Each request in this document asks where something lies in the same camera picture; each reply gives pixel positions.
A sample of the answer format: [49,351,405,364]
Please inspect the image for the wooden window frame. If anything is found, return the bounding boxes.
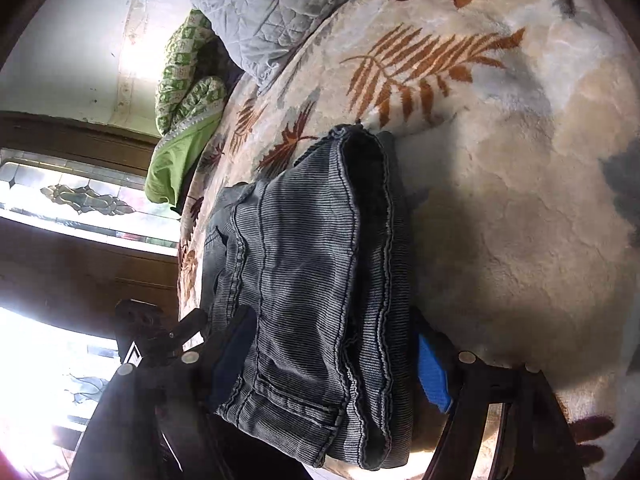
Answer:
[0,110,181,341]

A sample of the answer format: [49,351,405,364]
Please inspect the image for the grey-blue denim pants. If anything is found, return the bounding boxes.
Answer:
[202,125,416,471]

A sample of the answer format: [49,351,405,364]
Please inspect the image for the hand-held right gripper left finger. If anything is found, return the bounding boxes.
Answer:
[67,305,261,480]

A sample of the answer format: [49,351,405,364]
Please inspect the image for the stained glass window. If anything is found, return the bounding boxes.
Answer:
[0,160,178,251]

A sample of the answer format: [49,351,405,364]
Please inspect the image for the green patterned quilt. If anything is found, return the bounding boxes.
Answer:
[145,10,231,206]

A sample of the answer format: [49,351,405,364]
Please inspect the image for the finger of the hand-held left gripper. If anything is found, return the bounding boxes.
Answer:
[167,307,211,347]

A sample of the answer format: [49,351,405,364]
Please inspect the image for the grey quilted pillow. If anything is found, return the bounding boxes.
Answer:
[191,0,396,95]

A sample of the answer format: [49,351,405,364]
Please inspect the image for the leaf print bed blanket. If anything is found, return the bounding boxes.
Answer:
[175,0,640,480]

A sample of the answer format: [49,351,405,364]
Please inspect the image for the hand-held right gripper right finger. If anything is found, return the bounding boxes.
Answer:
[410,307,586,480]

